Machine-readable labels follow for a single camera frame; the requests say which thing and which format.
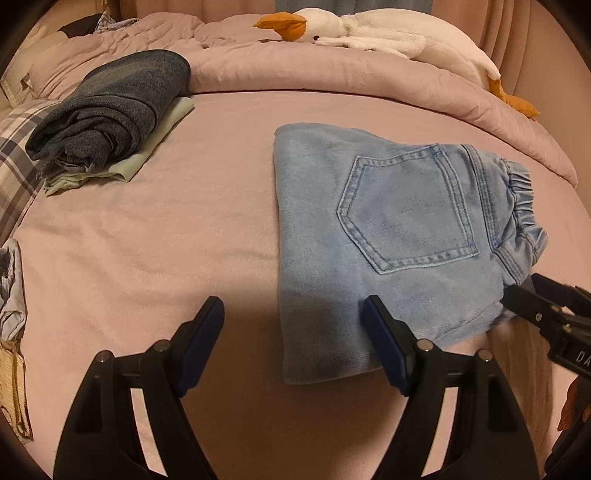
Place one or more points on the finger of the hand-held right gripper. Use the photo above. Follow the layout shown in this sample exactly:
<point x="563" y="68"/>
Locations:
<point x="531" y="307"/>
<point x="558" y="288"/>

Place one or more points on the dark blue folded pants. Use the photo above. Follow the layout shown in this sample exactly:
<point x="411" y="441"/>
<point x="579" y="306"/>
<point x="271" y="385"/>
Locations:
<point x="111" y="106"/>

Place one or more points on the pink bed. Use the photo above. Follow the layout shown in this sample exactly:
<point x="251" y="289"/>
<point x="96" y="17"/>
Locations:
<point x="161" y="230"/>

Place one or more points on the person's right hand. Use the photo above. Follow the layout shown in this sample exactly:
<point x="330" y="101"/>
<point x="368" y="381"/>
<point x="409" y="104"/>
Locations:
<point x="570" y="406"/>

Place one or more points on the plaid pillow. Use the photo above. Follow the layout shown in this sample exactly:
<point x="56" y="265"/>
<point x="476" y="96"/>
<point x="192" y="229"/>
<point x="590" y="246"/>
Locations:
<point x="18" y="152"/>

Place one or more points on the light green folded cloth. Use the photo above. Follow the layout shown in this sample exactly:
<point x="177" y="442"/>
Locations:
<point x="138" y="161"/>

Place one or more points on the pink duvet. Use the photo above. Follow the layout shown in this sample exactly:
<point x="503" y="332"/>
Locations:
<point x="323" y="78"/>

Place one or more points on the pink curtain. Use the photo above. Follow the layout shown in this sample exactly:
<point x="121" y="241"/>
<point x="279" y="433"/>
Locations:
<point x="512" y="41"/>

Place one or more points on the white goose plush toy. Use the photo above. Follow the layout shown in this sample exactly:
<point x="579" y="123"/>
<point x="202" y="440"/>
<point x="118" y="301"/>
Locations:
<point x="392" y="37"/>

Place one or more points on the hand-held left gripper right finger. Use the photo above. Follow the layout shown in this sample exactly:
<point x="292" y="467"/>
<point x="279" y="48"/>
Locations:
<point x="383" y="337"/>

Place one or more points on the light blue denim pants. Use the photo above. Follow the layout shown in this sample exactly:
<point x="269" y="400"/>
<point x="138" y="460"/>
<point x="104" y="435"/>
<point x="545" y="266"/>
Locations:
<point x="369" y="240"/>

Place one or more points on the checked crumpled garment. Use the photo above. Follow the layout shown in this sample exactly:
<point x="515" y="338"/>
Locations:
<point x="104" y="23"/>

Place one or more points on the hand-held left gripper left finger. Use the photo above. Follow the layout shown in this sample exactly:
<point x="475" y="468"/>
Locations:
<point x="203" y="337"/>

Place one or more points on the grey blue crumpled cloth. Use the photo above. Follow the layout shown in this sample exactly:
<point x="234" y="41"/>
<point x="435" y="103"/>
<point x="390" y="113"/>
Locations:
<point x="11" y="295"/>

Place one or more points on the clothes at left bed edge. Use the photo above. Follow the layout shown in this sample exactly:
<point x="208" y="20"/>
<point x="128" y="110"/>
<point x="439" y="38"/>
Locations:
<point x="16" y="392"/>

